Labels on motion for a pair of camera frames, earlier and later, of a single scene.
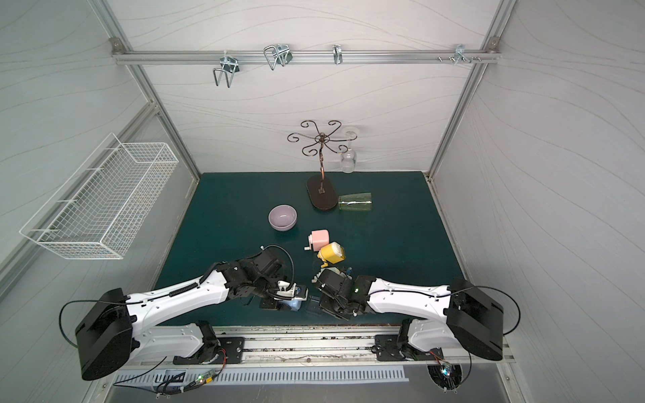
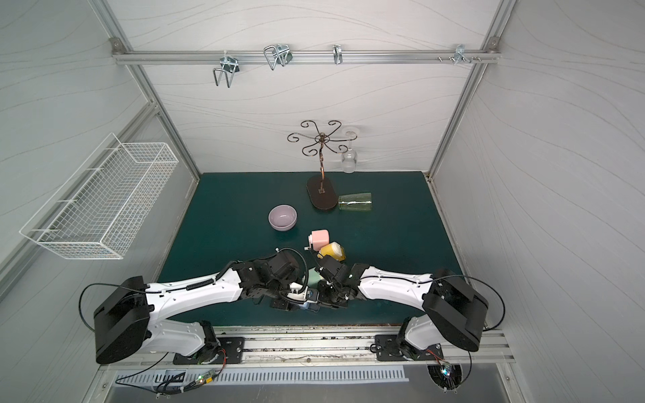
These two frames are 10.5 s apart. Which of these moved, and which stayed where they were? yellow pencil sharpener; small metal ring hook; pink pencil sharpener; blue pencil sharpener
Moved: blue pencil sharpener
Stayed: small metal ring hook; yellow pencil sharpener; pink pencil sharpener
